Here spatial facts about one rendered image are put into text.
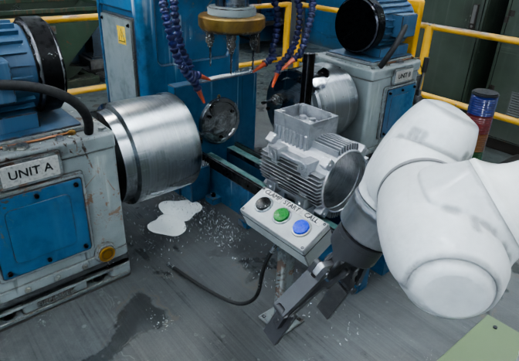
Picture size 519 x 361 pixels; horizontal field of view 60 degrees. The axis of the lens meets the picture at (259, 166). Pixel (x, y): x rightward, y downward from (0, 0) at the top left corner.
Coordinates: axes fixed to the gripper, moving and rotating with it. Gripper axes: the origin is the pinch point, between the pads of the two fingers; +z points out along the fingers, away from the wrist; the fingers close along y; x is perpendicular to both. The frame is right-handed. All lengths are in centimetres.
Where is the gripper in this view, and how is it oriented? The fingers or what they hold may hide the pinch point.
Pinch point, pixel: (301, 319)
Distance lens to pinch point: 79.2
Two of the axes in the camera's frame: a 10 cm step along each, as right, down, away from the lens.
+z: -4.1, 7.8, 4.7
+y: 7.1, -0.5, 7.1
